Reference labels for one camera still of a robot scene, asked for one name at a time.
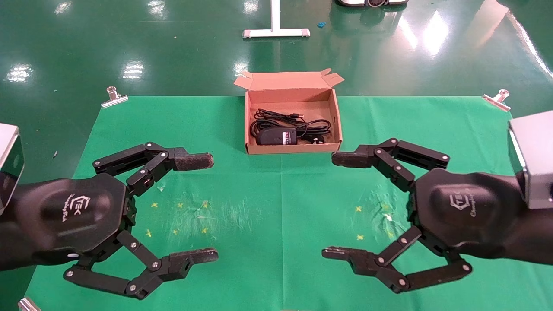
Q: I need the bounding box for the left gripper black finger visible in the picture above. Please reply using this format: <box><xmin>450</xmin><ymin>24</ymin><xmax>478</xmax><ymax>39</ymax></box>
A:
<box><xmin>93</xmin><ymin>141</ymin><xmax>215</xmax><ymax>197</ymax></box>
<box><xmin>64</xmin><ymin>230</ymin><xmax>219</xmax><ymax>300</ymax></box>

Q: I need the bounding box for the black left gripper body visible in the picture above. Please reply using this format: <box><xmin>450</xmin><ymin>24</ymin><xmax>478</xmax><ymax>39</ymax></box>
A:
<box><xmin>0</xmin><ymin>173</ymin><xmax>135</xmax><ymax>270</ymax></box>

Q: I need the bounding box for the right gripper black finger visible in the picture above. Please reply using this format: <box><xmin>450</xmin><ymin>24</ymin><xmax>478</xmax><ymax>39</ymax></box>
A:
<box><xmin>322</xmin><ymin>226</ymin><xmax>472</xmax><ymax>294</ymax></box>
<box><xmin>331</xmin><ymin>138</ymin><xmax>450</xmax><ymax>193</ymax></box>

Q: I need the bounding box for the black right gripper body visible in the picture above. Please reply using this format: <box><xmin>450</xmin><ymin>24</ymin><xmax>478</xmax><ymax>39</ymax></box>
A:
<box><xmin>410</xmin><ymin>168</ymin><xmax>553</xmax><ymax>265</ymax></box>

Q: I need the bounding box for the black power cable with plug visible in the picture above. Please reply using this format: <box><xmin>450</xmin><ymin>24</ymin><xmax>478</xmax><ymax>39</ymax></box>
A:
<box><xmin>250</xmin><ymin>117</ymin><xmax>332</xmax><ymax>145</ymax></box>

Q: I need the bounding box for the black wired computer mouse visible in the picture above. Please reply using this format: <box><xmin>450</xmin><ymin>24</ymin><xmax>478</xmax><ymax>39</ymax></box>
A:
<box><xmin>253</xmin><ymin>108</ymin><xmax>303</xmax><ymax>146</ymax></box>

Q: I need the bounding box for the open brown cardboard box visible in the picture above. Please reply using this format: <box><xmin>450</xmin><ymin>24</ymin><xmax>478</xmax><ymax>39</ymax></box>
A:
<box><xmin>234</xmin><ymin>68</ymin><xmax>345</xmax><ymax>155</ymax></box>

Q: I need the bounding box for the green table cloth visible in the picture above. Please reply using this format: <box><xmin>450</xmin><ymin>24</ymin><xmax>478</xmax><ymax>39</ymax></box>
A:
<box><xmin>24</xmin><ymin>95</ymin><xmax>553</xmax><ymax>311</ymax></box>

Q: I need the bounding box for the white stand base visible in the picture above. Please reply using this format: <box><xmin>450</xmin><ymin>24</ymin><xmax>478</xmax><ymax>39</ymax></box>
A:
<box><xmin>242</xmin><ymin>0</ymin><xmax>311</xmax><ymax>39</ymax></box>

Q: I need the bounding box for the dark grey machine base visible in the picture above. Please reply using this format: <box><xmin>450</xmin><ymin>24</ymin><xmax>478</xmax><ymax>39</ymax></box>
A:
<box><xmin>336</xmin><ymin>0</ymin><xmax>409</xmax><ymax>8</ymax></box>

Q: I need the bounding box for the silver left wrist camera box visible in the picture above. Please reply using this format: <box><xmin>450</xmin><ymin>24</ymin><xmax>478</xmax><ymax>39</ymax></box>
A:
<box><xmin>0</xmin><ymin>123</ymin><xmax>25</xmax><ymax>215</ymax></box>

